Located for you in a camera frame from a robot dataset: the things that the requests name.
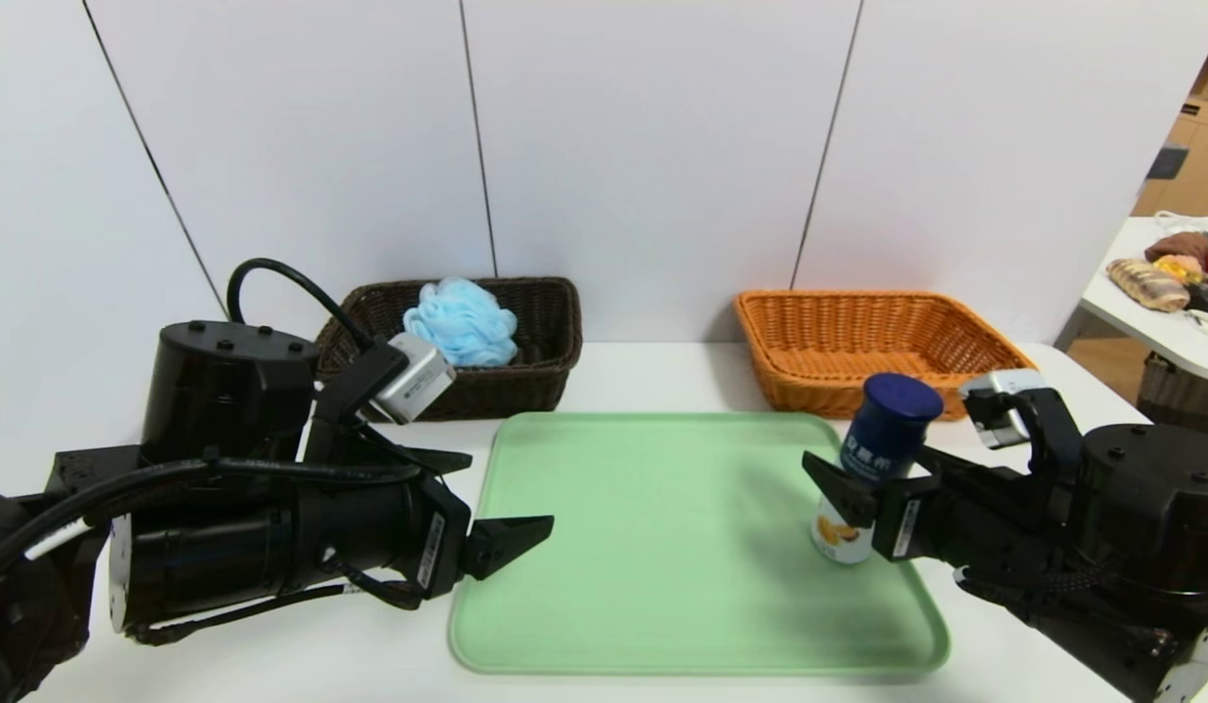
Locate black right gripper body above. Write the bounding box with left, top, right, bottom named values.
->
left=871, top=458, right=1073, bottom=576

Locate striped brown bread loaf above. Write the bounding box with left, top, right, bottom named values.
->
left=1104, top=257, right=1190, bottom=312

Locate light blue bath loofah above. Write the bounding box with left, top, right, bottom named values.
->
left=403, top=277, right=520, bottom=368

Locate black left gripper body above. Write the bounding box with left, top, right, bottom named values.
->
left=292, top=471, right=473, bottom=602

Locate light green plastic tray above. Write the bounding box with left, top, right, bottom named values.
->
left=447, top=411, right=951, bottom=677

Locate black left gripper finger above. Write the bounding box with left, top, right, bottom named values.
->
left=415, top=447, right=474, bottom=476
left=460, top=515, right=555, bottom=582

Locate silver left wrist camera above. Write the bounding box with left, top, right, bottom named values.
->
left=359, top=332, right=458, bottom=426

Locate orange wicker basket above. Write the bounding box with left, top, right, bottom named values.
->
left=733, top=290, right=1041, bottom=423

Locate dark brown food item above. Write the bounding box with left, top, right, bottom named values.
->
left=1143, top=231, right=1208, bottom=264

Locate white yogurt bottle blue cap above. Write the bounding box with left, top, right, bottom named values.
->
left=811, top=372, right=945, bottom=565

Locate dark basket under background table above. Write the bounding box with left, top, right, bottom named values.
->
left=1138, top=353, right=1208, bottom=440

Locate wooden shelf unit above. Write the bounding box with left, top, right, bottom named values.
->
left=1131, top=20, right=1208, bottom=218

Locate dark brown wicker basket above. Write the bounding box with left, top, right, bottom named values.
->
left=315, top=276, right=584, bottom=421

